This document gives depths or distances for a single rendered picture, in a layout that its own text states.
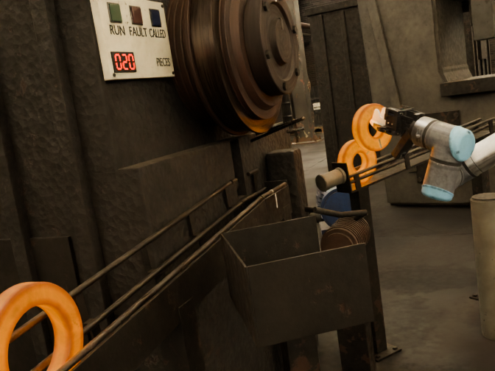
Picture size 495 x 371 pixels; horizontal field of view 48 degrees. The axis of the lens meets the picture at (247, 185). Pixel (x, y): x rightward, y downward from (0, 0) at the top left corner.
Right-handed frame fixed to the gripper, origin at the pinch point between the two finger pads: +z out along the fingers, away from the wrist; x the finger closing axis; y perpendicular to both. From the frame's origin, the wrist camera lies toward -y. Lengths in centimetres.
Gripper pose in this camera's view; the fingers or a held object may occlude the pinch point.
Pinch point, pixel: (372, 121)
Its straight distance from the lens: 191.1
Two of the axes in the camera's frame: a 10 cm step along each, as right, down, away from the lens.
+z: -5.4, -3.3, 7.8
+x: -8.4, 2.2, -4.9
